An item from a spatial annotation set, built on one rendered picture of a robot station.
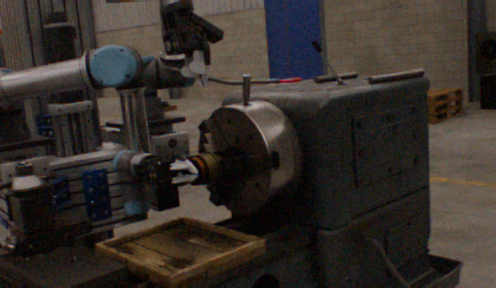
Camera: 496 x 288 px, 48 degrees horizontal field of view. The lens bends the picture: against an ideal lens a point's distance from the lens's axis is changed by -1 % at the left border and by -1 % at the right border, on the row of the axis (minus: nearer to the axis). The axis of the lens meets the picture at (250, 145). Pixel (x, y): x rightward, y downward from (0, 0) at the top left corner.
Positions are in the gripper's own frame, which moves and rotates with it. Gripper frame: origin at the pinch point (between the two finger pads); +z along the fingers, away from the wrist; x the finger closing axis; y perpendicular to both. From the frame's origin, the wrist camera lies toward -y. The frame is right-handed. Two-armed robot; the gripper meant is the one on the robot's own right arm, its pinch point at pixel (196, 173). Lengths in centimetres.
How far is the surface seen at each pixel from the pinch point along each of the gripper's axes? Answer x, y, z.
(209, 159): 2.6, -4.7, -0.2
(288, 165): -1.2, -21.7, 12.3
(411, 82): 16, -76, 17
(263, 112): 13.1, -21.0, 4.9
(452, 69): -48, -985, -454
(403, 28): 43, -980, -561
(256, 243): -18.0, -5.7, 14.7
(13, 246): -7.4, 46.4, -7.0
